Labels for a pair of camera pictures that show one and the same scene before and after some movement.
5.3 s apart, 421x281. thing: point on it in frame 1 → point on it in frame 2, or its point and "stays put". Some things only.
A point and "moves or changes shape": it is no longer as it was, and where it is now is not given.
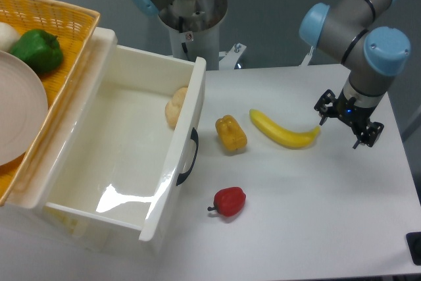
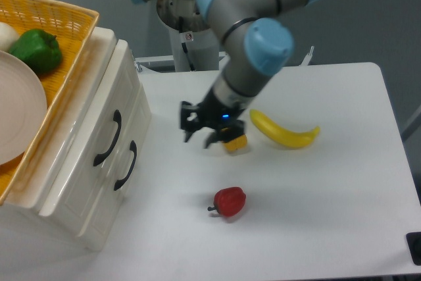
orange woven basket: (73, 25) stays put
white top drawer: (126, 151) moves or changes shape
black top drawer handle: (194, 136) → (117, 117)
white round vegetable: (8, 37) stays put
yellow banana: (285, 137) stays put
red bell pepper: (229, 201) stays put
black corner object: (414, 243) stays put
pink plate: (24, 110) stays put
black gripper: (356, 116) → (213, 114)
